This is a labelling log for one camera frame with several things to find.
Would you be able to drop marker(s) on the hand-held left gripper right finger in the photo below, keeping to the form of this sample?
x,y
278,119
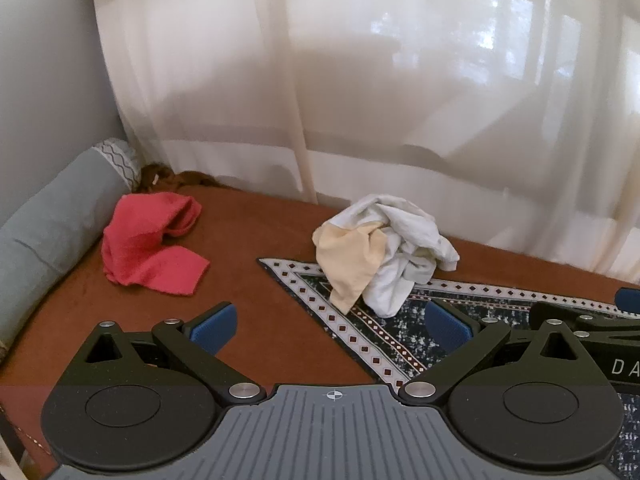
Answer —
x,y
446,326

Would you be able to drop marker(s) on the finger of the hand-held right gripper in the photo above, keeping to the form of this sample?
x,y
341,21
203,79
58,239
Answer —
x,y
631,300
600,312

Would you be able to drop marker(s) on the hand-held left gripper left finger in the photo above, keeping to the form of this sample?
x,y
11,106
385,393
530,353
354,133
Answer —
x,y
219,324

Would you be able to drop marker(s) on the white and cream shirt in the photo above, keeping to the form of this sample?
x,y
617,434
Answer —
x,y
400,240

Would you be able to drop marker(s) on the dark patterned mat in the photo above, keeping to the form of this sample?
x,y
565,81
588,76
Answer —
x,y
380,340

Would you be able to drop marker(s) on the red cloth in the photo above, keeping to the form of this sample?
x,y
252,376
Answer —
x,y
145,240

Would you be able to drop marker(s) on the grey wave-patterned pillow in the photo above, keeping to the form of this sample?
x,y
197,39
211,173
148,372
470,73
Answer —
x,y
120,160

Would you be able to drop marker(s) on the grey bolster pillow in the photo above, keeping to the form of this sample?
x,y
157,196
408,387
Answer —
x,y
50,230

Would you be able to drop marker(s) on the white sheer curtain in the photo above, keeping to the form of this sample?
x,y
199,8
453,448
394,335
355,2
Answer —
x,y
350,85

